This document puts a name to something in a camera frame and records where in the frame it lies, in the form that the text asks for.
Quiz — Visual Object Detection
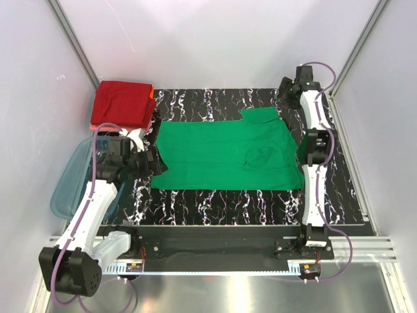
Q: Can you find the blue transparent plastic tray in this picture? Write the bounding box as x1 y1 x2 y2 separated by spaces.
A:
50 136 111 220

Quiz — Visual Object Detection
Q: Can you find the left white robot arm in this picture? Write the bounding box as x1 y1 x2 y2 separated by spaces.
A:
38 136 167 297

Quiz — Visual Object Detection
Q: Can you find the green t shirt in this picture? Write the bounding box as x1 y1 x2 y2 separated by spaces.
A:
151 107 305 191

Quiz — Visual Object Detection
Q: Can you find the aluminium frame rail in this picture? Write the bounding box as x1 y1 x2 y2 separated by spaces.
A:
42 236 398 276

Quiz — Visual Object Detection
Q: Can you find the purple cable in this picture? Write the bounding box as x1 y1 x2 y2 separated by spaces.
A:
272 61 354 282
51 123 137 310

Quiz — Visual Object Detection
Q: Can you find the left aluminium corner post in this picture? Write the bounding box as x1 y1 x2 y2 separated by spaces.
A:
46 0 100 89

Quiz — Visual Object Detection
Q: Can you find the black marble pattern mat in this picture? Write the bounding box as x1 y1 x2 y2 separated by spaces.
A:
104 89 365 226

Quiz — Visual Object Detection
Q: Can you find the right aluminium corner post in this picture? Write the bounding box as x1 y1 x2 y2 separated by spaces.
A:
328 0 392 97

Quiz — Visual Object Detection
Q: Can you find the aluminium corner post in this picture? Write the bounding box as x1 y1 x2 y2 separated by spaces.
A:
46 0 100 89
328 0 392 97

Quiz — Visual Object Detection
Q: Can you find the folded dark red shirt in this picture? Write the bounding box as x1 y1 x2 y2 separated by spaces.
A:
91 80 156 123

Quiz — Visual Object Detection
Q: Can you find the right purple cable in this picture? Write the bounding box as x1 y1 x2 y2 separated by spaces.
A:
272 61 354 282

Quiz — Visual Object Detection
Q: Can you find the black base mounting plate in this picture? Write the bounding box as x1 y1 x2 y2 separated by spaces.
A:
130 226 334 275

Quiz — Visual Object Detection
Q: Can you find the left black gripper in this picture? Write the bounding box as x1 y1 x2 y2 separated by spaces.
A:
124 145 167 179

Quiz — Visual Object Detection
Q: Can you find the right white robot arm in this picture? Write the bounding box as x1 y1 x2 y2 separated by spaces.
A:
278 62 336 259

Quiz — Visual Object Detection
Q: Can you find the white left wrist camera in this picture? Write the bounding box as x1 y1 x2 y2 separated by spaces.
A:
119 128 145 152

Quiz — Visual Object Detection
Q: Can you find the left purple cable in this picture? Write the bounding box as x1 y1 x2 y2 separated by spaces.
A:
51 123 137 310

